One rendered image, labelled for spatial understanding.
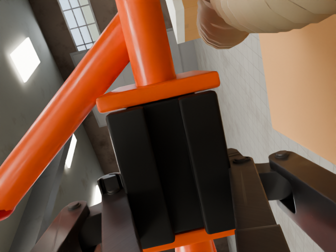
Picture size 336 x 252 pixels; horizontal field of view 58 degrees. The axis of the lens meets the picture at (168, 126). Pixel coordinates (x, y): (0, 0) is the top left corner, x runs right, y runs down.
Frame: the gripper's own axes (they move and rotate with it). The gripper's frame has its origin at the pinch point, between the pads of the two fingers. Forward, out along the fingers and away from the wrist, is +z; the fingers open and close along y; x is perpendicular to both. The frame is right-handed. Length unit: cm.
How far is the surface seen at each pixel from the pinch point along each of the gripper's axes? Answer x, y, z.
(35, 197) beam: -162, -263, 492
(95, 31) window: 142, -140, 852
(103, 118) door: -106, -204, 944
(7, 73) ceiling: 62, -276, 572
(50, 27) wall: 176, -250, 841
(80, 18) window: 181, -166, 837
